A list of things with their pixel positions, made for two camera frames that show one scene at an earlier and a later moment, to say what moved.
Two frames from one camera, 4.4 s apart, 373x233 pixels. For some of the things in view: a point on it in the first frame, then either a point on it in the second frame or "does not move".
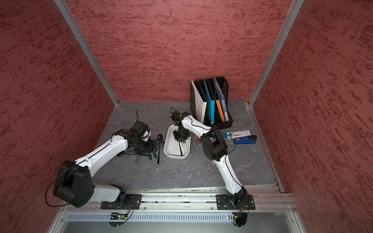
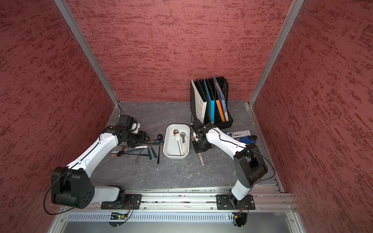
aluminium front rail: [266, 201] does not move
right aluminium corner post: [277, 51] does not move
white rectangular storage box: [172, 149] does not move
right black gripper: [180, 138] → [197, 149]
